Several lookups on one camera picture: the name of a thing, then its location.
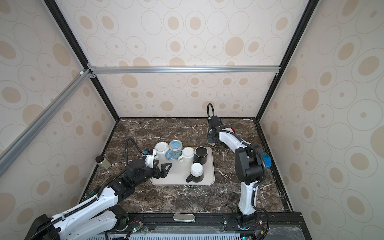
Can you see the grey oval base badge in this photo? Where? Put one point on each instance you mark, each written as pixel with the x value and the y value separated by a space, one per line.
pixel 186 218

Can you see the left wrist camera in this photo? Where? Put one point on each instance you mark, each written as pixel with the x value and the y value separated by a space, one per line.
pixel 150 155

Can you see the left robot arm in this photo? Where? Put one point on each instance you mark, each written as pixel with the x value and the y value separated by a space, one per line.
pixel 100 212

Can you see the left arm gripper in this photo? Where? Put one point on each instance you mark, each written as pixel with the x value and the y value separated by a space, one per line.
pixel 163 173

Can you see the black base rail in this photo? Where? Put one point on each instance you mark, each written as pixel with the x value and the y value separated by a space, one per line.
pixel 212 226

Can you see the white ribbed mug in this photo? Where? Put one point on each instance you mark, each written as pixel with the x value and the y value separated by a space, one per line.
pixel 161 150

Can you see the horizontal aluminium rail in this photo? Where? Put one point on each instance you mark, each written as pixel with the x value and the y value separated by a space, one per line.
pixel 185 70

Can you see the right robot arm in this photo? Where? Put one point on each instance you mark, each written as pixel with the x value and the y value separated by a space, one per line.
pixel 250 166

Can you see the beige plastic tray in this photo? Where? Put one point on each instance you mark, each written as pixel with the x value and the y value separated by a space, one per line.
pixel 180 171

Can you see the cup with blue lid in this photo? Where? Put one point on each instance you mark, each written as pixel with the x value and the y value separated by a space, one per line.
pixel 267 160

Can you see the black corner frame post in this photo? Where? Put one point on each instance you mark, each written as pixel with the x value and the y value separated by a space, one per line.
pixel 302 25

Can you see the diagonal aluminium rail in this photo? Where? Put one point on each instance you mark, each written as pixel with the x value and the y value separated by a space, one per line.
pixel 26 137

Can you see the black left corner post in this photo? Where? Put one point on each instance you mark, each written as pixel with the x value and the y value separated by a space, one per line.
pixel 59 18

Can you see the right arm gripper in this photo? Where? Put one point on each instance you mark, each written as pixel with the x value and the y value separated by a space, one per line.
pixel 210 139

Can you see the small glass jar dark lid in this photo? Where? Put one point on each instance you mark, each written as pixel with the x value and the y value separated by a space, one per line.
pixel 103 162

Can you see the black mug white rim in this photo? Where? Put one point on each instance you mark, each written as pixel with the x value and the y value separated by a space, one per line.
pixel 201 155

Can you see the plain white mug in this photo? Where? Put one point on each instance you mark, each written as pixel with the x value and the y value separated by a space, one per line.
pixel 187 156

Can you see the blue butterfly mug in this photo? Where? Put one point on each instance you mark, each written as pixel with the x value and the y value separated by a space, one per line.
pixel 175 150

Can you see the black and white mug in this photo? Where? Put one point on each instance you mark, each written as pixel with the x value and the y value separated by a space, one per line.
pixel 196 173

